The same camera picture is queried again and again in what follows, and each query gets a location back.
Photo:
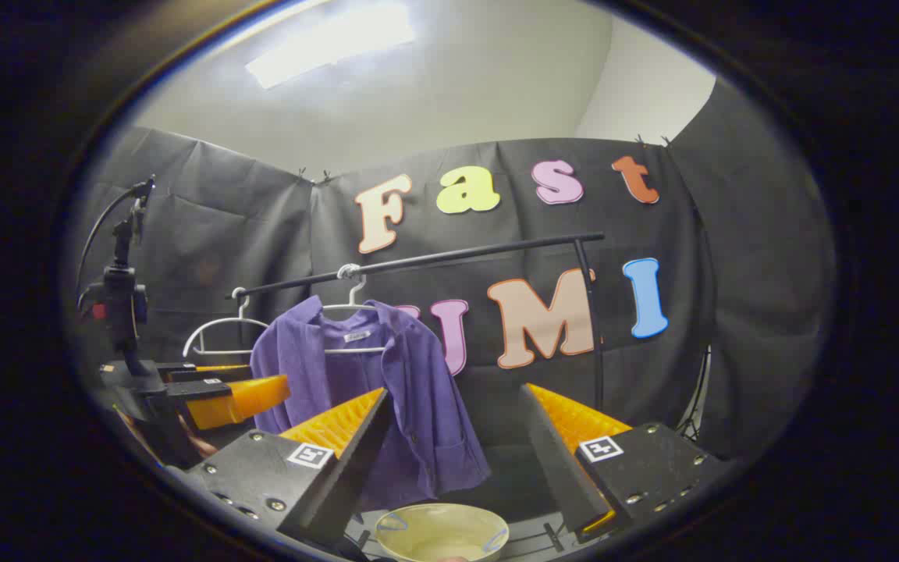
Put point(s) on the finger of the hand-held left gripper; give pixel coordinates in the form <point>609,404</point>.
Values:
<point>184,373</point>
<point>196,388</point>

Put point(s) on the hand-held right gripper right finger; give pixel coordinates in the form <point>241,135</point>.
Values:
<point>555,460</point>

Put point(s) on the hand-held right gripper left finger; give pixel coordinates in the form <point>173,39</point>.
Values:
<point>356,460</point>

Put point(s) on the purple ribbed shirt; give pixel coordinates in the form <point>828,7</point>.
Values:
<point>426,406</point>

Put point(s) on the beige laundry hamper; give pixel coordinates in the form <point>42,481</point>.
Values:
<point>442,531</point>

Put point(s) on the white plastic hanger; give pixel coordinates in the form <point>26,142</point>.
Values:
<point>243,316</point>

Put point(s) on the white hanger with wrapped hook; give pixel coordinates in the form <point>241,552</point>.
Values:
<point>353,295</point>

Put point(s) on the black clothes rack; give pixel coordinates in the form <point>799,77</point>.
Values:
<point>496,248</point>

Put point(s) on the black tripod stand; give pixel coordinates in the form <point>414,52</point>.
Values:
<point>691,406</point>

